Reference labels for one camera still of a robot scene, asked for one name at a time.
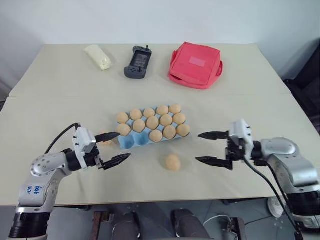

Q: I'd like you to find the white powder bag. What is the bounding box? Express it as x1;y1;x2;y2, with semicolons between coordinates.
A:
83;44;112;72

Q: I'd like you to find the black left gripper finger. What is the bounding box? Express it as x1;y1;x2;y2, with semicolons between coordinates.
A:
95;132;121;144
103;152;132;172

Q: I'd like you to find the rusty metal table leg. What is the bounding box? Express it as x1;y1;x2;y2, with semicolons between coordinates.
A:
93;211;112;240
229;216;245;240

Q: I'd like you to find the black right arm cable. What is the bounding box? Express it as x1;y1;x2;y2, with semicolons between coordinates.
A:
242;156;302;240
254;160;293;216

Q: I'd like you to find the blue egg carton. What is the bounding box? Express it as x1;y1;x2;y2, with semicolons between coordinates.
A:
115;103;192;151

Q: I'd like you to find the red fabric bag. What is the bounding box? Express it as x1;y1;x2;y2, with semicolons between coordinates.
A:
167;41;224;91

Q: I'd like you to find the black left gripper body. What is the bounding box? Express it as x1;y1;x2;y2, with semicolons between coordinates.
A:
84;143;106;171

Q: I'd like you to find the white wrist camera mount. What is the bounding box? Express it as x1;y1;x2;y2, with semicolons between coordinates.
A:
72;126;97;169
228;118;255;161

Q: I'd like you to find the dark rounded shape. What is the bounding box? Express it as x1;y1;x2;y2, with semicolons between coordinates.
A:
111;212;142;240
170;208;210;240

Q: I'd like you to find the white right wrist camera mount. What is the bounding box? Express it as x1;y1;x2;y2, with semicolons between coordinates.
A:
228;118;255;161

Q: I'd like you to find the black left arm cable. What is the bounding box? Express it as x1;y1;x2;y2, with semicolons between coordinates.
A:
44;122;82;155

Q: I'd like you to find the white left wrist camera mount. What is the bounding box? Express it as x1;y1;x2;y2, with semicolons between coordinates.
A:
72;126;97;169

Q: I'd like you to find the white floor cable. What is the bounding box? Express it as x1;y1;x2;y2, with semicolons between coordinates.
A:
203;212;231;226

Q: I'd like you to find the grey handheld game console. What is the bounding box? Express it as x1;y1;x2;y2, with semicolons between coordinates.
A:
123;44;154;80

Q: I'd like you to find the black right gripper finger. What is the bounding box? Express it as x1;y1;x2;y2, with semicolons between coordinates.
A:
195;156;233;171
197;130;230;141

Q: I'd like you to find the tan egg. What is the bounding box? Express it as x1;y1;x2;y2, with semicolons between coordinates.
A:
175;123;191;138
160;154;181;172
143;107;156;119
116;123;132;137
149;129;164;144
116;111;130;124
99;130;114;147
156;104;170;116
145;116;160;130
132;118;147;133
159;113;173;127
172;112;187;126
129;108;144;120
168;103;182;115
162;125;177;140

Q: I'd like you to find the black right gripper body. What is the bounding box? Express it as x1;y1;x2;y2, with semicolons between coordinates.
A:
225;135;248;163

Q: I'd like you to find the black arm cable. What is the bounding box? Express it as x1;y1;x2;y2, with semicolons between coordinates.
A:
44;122;82;155
254;160;293;216
242;156;302;240

